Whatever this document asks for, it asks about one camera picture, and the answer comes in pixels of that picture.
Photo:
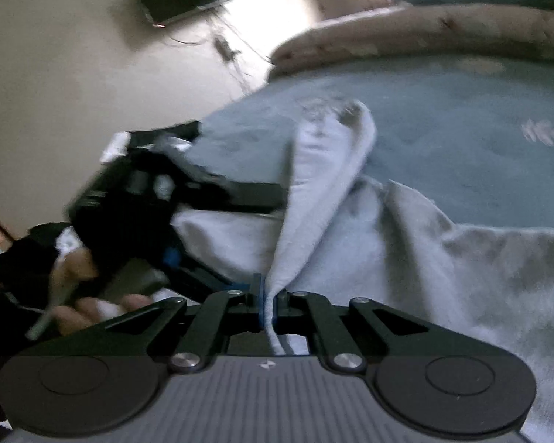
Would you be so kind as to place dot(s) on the person's left hand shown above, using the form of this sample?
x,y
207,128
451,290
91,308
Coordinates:
x,y
81,265

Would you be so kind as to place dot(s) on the grey sweatpants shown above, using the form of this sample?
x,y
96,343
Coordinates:
x,y
443,286

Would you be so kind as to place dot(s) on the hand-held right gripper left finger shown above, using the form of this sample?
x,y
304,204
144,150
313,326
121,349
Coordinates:
x,y
257,302

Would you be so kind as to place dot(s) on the black wall power strip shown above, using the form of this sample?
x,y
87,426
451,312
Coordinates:
x,y
225,48

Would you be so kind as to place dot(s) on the folded beige floral quilt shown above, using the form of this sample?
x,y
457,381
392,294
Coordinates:
x,y
420,32

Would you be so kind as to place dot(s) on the black and white cloth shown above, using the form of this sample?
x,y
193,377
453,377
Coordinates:
x,y
157,140

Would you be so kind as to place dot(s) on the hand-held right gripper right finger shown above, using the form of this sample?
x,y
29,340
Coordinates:
x,y
284,308

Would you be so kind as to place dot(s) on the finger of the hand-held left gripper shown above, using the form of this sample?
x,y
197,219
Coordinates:
x,y
249,196
198,281

